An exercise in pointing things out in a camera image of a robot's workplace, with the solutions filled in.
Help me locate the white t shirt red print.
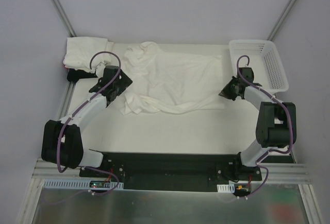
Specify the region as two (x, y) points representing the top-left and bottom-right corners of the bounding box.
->
(114, 42), (225, 115)

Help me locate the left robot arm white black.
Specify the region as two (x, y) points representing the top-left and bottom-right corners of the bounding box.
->
(41, 66), (133, 177)

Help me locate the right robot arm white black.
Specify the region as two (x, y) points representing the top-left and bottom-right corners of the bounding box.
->
(219, 67), (296, 180)

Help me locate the white plastic basket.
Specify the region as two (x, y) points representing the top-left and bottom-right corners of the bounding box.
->
(229, 39), (289, 94)

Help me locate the folded black t shirt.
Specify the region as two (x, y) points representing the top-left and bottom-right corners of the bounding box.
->
(67, 69), (97, 83)

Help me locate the folded white t shirt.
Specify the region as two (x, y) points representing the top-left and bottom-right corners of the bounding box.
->
(63, 37), (114, 73)

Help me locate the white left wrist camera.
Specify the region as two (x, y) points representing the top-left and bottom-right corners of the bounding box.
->
(94, 63), (106, 78)

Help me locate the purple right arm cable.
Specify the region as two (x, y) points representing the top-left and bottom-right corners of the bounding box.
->
(236, 55), (294, 195)

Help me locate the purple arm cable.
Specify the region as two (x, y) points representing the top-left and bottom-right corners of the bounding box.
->
(236, 55), (294, 195)
(56, 50), (122, 173)

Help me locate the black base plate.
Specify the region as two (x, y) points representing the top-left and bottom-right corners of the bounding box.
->
(79, 152), (262, 192)

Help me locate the aluminium front rail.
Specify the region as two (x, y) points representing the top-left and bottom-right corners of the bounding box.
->
(32, 160), (311, 184)

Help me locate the white slotted cable duct right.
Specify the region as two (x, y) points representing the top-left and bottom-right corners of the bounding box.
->
(217, 183), (251, 194)

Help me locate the white slotted cable duct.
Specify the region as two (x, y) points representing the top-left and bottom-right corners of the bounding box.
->
(217, 183), (251, 194)
(43, 179), (124, 191)

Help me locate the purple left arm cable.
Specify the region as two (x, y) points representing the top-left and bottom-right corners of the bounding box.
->
(56, 50), (122, 173)

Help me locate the white slotted cable duct left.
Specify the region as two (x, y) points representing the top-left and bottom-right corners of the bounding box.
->
(43, 179), (124, 191)

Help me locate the aluminium frame post left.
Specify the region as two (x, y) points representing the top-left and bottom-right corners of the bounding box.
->
(50, 0), (76, 38)

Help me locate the aluminium frame post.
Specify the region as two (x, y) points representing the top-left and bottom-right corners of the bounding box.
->
(50, 0), (76, 38)
(267, 0), (299, 41)

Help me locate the aluminium frame post right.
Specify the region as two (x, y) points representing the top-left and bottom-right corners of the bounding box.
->
(267, 0), (299, 41)

